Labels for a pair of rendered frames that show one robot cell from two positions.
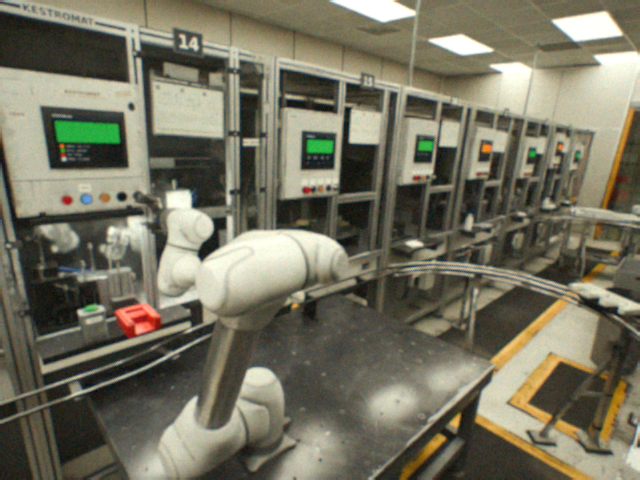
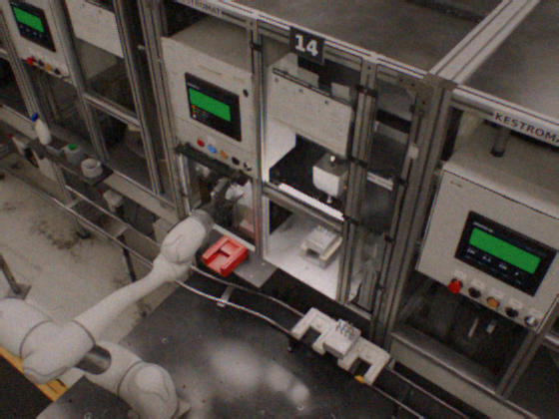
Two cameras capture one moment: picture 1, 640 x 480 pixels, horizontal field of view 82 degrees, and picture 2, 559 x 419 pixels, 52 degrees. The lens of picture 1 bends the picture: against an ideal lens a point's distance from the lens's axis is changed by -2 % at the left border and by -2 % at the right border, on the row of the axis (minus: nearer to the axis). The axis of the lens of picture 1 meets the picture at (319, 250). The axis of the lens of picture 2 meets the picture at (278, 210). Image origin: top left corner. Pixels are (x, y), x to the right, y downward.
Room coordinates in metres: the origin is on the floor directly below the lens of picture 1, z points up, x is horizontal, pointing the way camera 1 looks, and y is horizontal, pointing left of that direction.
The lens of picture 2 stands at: (1.30, -0.92, 2.86)
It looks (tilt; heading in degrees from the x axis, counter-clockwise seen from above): 45 degrees down; 81
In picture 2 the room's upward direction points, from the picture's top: straight up
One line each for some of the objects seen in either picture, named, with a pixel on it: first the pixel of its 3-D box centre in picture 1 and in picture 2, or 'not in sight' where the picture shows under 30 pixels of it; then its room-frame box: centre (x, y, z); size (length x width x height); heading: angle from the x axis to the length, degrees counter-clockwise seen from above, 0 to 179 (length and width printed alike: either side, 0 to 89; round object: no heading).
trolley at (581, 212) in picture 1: (599, 241); not in sight; (5.04, -3.94, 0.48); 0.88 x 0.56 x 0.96; 62
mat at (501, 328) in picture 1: (554, 283); not in sight; (4.53, -3.12, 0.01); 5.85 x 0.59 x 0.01; 134
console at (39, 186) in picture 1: (73, 146); (230, 96); (1.40, 0.93, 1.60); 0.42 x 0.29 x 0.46; 134
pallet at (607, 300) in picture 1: (602, 301); not in sight; (2.00, -1.69, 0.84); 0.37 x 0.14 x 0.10; 12
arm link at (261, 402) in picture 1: (256, 403); (151, 390); (0.98, 0.17, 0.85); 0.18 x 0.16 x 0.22; 138
